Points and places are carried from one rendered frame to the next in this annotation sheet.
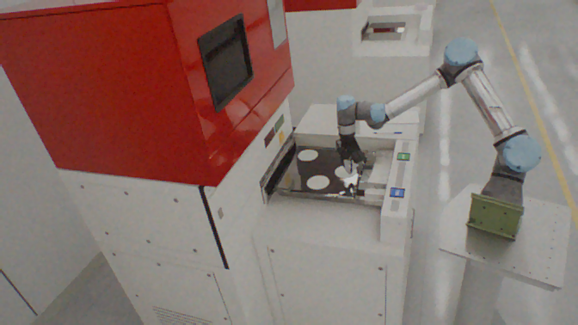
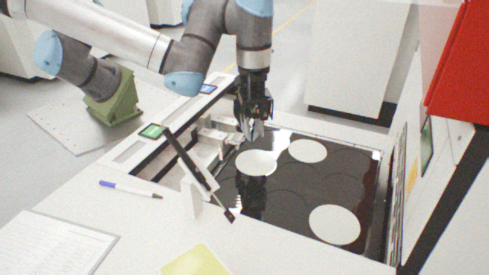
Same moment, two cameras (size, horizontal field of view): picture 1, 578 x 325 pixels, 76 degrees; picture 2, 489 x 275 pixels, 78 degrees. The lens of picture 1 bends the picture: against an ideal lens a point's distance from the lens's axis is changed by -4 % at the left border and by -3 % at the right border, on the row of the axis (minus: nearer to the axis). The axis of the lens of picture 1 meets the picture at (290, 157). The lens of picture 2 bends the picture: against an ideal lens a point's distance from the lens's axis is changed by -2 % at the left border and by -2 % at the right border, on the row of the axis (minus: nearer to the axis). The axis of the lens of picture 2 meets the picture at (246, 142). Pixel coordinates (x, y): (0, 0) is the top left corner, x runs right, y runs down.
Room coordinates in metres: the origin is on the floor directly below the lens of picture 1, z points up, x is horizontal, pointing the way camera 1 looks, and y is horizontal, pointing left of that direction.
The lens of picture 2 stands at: (2.03, -0.26, 1.39)
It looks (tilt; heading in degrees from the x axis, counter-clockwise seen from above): 36 degrees down; 180
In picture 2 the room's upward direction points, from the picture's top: straight up
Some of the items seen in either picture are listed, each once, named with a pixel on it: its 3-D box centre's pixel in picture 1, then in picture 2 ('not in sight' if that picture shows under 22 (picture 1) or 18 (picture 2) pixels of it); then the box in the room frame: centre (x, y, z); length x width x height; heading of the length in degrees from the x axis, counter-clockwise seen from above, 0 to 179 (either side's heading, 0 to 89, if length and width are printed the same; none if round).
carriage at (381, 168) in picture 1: (379, 177); (199, 161); (1.40, -0.40, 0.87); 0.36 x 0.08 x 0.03; 156
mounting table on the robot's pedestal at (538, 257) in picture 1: (498, 236); (115, 123); (1.03, -0.78, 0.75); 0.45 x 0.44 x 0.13; 51
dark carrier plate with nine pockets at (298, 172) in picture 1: (322, 169); (297, 176); (1.49, -0.15, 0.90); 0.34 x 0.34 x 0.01; 66
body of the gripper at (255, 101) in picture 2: (347, 142); (254, 91); (1.40, -0.25, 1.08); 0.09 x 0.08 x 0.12; 11
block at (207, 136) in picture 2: (378, 182); (212, 137); (1.33, -0.36, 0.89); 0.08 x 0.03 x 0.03; 66
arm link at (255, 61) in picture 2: (346, 126); (254, 56); (1.40, -0.25, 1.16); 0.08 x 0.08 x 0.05
